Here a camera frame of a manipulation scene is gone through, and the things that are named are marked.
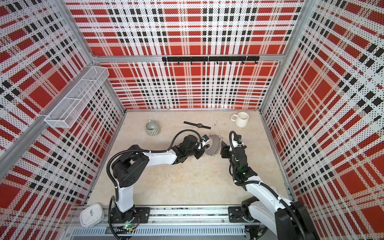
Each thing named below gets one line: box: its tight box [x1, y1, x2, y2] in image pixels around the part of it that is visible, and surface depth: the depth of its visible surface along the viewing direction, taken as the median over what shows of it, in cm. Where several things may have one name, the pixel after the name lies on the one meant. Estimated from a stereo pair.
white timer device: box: [79, 203, 105, 228], surface depth 73 cm
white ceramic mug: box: [230, 112, 250, 128], surface depth 111 cm
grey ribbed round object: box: [145, 120, 161, 136], surface depth 109 cm
